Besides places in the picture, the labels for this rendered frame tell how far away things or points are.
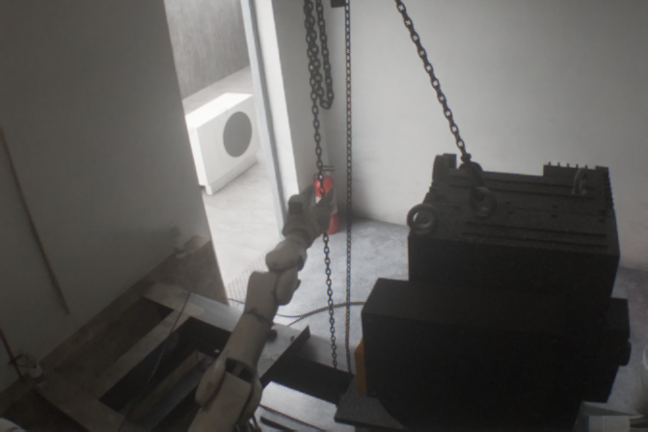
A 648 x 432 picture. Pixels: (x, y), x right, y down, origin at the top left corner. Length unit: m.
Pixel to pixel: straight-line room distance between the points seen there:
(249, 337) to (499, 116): 2.85
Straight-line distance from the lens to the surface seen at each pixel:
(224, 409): 1.00
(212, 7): 8.43
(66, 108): 2.59
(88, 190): 2.72
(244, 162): 5.50
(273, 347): 2.43
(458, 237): 1.27
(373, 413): 1.82
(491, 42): 3.57
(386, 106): 3.97
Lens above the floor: 2.31
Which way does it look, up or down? 28 degrees down
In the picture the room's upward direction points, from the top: 8 degrees counter-clockwise
